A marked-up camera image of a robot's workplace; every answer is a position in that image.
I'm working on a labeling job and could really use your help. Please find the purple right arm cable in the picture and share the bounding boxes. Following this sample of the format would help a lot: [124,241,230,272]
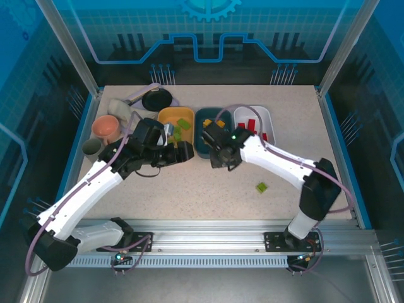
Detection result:
[214,104,354,274]

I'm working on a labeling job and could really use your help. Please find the tan wooden utensil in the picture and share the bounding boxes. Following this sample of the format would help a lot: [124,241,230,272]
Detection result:
[129,89,158,104]

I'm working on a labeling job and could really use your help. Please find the yellow plastic container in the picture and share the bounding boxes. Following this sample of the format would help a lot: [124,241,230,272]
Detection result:
[157,107,195,151]

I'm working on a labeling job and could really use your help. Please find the pink ceramic mug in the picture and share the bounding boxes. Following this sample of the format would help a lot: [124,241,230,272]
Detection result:
[92,114,122,148]

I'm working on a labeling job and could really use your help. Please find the aluminium frame post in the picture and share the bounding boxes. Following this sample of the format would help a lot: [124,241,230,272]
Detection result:
[34,0,104,97]
[317,0,372,95]

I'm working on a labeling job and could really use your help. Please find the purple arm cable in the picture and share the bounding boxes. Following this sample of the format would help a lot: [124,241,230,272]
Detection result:
[25,110,162,277]
[214,104,354,274]

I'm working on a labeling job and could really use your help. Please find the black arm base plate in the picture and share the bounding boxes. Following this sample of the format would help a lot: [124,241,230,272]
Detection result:
[263,231,322,253]
[96,232,154,253]

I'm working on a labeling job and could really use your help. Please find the aluminium frame beam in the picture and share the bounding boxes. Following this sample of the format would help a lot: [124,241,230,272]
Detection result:
[40,219,379,253]

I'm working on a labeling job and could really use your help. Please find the black round pan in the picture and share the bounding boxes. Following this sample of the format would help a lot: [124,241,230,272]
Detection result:
[141,88,174,112]

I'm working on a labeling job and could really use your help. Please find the lilac tray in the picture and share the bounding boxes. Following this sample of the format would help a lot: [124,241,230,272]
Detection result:
[126,83,181,110]

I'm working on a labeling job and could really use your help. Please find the dark teal plastic container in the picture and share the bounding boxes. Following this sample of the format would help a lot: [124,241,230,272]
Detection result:
[193,107,236,160]

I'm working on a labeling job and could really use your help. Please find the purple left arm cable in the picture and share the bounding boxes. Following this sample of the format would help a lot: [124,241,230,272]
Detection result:
[25,110,162,277]

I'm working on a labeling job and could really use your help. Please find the grey cup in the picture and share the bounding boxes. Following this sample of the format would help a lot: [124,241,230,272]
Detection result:
[82,138,104,157]

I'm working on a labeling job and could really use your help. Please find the beige cloth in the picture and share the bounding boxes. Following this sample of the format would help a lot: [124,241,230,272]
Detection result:
[107,98,152,129]

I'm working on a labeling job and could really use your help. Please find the slotted aluminium cable duct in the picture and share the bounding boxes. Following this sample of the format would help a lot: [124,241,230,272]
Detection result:
[68,256,290,268]

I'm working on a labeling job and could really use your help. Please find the white plastic container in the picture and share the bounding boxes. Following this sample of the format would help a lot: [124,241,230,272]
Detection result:
[232,105,276,146]

